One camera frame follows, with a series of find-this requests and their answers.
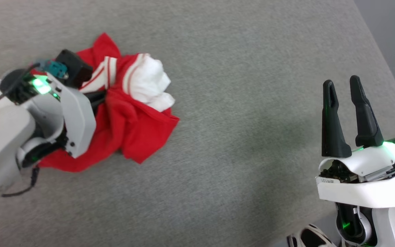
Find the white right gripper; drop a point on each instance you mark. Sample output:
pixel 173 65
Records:
pixel 365 192

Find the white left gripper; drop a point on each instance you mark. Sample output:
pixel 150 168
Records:
pixel 77 120

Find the red and white shirt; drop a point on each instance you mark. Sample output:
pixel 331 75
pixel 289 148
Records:
pixel 129 127

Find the grey fabric sofa cushion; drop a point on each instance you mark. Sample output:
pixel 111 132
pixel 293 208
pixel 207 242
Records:
pixel 235 154

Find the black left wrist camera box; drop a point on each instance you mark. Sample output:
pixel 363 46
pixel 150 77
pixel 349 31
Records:
pixel 74 67

